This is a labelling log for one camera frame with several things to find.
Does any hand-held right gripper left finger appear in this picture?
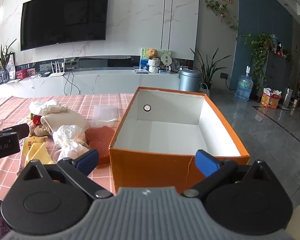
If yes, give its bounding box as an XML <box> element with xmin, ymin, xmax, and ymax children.
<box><xmin>16</xmin><ymin>149</ymin><xmax>114</xmax><ymax>199</ymax></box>

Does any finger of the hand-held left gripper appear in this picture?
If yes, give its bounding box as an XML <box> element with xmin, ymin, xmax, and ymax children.
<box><xmin>2</xmin><ymin>124</ymin><xmax>30</xmax><ymax>139</ymax></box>

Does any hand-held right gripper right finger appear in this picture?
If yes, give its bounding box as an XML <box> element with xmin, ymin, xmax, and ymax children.
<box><xmin>181</xmin><ymin>149</ymin><xmax>278</xmax><ymax>198</ymax></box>

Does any white plastic bag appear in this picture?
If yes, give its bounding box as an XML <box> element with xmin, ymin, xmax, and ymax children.
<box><xmin>52</xmin><ymin>124</ymin><xmax>91</xmax><ymax>162</ymax></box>

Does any cream knitted slipper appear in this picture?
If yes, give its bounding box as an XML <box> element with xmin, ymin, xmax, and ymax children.
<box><xmin>41</xmin><ymin>109</ymin><xmax>90</xmax><ymax>133</ymax></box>

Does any orange cardboard box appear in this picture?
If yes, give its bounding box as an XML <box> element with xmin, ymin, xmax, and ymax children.
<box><xmin>109</xmin><ymin>86</ymin><xmax>250</xmax><ymax>194</ymax></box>

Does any small plush toy red flower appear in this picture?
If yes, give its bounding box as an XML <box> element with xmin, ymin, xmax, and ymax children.
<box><xmin>17</xmin><ymin>113</ymin><xmax>53</xmax><ymax>138</ymax></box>

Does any brown toast-shaped sponge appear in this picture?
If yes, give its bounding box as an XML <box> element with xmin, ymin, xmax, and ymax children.
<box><xmin>86</xmin><ymin>126</ymin><xmax>116</xmax><ymax>167</ymax></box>

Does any pink checked tablecloth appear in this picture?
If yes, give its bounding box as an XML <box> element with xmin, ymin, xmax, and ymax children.
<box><xmin>0</xmin><ymin>93</ymin><xmax>136</xmax><ymax>201</ymax></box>

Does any yellow cloth packet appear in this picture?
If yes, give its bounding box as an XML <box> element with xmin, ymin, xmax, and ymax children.
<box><xmin>19</xmin><ymin>136</ymin><xmax>55</xmax><ymax>173</ymax></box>

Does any white ruffled cloth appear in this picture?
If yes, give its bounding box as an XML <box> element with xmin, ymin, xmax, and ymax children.
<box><xmin>29</xmin><ymin>99</ymin><xmax>69</xmax><ymax>117</ymax></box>

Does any clear zip bag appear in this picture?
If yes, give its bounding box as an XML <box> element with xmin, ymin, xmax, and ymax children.
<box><xmin>91</xmin><ymin>105</ymin><xmax>121</xmax><ymax>128</ymax></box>

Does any white router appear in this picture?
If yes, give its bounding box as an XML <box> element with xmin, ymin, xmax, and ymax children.
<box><xmin>48</xmin><ymin>60</ymin><xmax>66</xmax><ymax>78</ymax></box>

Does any grass plant in glass vase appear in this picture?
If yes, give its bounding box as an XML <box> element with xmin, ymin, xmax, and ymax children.
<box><xmin>0</xmin><ymin>38</ymin><xmax>17</xmax><ymax>83</ymax></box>

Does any small woven basket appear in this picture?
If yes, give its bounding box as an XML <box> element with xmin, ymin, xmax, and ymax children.
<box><xmin>199</xmin><ymin>82</ymin><xmax>211</xmax><ymax>97</ymax></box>

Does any white marble tv cabinet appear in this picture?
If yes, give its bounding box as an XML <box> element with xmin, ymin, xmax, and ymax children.
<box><xmin>0</xmin><ymin>66</ymin><xmax>188</xmax><ymax>98</ymax></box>

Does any grey metal trash can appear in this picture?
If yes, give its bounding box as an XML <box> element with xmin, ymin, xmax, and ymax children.
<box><xmin>178</xmin><ymin>68</ymin><xmax>203</xmax><ymax>93</ymax></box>

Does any blue water jug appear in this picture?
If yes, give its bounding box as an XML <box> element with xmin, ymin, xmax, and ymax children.
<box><xmin>235</xmin><ymin>66</ymin><xmax>254</xmax><ymax>102</ymax></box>

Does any red and yellow gift box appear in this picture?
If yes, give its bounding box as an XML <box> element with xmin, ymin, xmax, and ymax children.
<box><xmin>260</xmin><ymin>87</ymin><xmax>283</xmax><ymax>109</ymax></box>

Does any long-leaved potted plant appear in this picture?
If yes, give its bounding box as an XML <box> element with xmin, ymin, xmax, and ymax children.
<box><xmin>190</xmin><ymin>47</ymin><xmax>224</xmax><ymax>91</ymax></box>

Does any decorative plate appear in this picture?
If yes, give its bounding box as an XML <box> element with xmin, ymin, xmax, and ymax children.
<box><xmin>171</xmin><ymin>58</ymin><xmax>182</xmax><ymax>72</ymax></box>

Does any white knitted pot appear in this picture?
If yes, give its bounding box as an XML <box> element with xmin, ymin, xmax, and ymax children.
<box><xmin>148</xmin><ymin>58</ymin><xmax>161</xmax><ymax>74</ymax></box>

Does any round fan sign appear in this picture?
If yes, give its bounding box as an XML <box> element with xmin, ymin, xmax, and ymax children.
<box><xmin>160</xmin><ymin>50</ymin><xmax>172</xmax><ymax>71</ymax></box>

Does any dark grey sideboard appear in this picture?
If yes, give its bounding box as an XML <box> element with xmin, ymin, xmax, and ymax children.
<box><xmin>264</xmin><ymin>49</ymin><xmax>293</xmax><ymax>101</ymax></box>

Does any green landscape picture card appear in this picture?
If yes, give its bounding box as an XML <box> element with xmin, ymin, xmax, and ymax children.
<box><xmin>139</xmin><ymin>47</ymin><xmax>151</xmax><ymax>71</ymax></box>

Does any trailing pothos plant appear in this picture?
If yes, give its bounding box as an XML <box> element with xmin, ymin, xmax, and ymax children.
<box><xmin>239</xmin><ymin>32</ymin><xmax>275</xmax><ymax>91</ymax></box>

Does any hanging vine plant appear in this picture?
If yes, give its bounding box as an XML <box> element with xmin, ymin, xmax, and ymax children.
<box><xmin>205</xmin><ymin>0</ymin><xmax>239</xmax><ymax>33</ymax></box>

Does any black cable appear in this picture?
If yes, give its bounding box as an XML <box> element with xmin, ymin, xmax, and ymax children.
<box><xmin>63</xmin><ymin>68</ymin><xmax>81</xmax><ymax>96</ymax></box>

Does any black wall television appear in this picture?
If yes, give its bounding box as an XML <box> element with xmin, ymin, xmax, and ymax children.
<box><xmin>20</xmin><ymin>0</ymin><xmax>110</xmax><ymax>52</ymax></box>

